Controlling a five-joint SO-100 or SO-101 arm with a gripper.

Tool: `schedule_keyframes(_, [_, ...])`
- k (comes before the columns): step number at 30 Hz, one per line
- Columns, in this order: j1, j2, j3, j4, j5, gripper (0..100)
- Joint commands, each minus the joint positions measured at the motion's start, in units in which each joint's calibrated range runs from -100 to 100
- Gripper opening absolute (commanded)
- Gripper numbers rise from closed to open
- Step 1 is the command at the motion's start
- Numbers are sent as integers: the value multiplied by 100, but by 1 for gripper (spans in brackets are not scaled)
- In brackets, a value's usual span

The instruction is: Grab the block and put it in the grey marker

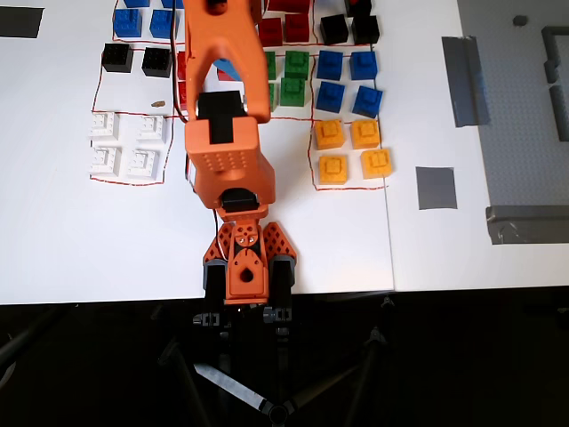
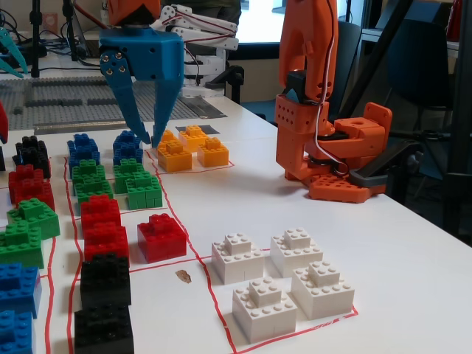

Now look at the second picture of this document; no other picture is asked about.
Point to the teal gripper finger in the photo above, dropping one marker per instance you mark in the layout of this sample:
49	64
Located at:
9	65
13	46

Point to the dark grey tape marker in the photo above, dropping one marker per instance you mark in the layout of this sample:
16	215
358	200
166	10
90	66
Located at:
211	130

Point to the black stand pole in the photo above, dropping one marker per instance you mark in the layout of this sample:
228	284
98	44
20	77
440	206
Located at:
35	37
68	18

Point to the dark grey brick wall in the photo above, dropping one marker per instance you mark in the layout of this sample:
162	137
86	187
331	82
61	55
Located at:
101	102
66	83
55	103

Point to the red lego block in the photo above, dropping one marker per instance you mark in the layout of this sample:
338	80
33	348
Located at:
24	172
105	241
33	188
162	239
100	210

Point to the white lego block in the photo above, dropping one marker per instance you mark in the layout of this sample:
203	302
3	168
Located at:
322	295
263	313
295	254
237	262

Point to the dark blue chair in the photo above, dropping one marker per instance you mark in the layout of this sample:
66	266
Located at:
420	62
350	55

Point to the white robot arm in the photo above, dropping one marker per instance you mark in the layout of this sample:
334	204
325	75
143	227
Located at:
212	64

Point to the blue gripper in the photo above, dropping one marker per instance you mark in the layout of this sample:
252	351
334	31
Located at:
153	55

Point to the pink paper card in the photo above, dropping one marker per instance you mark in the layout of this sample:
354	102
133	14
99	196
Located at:
50	26

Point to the small dark grey brick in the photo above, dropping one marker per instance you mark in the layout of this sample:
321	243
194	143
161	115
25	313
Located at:
18	110

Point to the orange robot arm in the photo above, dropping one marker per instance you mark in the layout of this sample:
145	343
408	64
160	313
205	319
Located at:
295	55

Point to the red cylinder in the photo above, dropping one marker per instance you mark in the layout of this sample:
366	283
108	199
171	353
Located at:
454	22

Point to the black camera tripod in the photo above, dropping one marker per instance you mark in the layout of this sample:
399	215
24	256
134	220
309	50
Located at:
461	110

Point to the black table clamp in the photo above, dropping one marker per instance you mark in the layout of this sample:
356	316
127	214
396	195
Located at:
234	81

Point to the silver duct tape strip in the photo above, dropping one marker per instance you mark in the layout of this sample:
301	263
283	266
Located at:
206	108
81	127

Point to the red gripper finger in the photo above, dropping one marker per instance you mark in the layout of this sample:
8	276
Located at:
3	125

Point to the yellow lego block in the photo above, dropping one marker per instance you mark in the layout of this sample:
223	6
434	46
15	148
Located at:
173	162
170	135
193	136
214	155

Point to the dark grey table clamp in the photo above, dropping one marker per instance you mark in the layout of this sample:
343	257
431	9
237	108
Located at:
368	177

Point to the blue lego block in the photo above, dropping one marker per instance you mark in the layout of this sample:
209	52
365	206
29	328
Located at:
18	287
127	153
83	156
14	335
83	139
124	137

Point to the small brown scrap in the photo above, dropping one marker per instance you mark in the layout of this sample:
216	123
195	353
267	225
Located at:
183	276

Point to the grey laptop lid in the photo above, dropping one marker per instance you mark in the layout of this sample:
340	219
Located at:
83	44

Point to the grey lego baseplate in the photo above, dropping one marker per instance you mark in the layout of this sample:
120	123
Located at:
55	92

